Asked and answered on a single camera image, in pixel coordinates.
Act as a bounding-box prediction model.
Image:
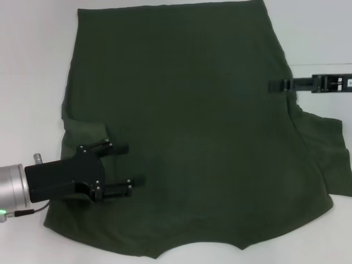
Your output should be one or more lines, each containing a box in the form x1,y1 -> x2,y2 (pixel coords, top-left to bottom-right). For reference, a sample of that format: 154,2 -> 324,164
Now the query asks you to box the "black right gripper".
268,73 -> 352,94

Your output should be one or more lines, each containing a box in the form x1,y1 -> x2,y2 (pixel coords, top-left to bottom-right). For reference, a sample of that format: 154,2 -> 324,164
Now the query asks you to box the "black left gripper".
24,139 -> 146,204

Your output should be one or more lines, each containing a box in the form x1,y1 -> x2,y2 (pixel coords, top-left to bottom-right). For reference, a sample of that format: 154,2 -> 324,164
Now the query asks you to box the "dark green t-shirt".
42,0 -> 352,252

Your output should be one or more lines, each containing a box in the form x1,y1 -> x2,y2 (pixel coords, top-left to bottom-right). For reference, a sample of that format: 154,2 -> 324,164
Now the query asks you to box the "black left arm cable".
0,202 -> 51,223

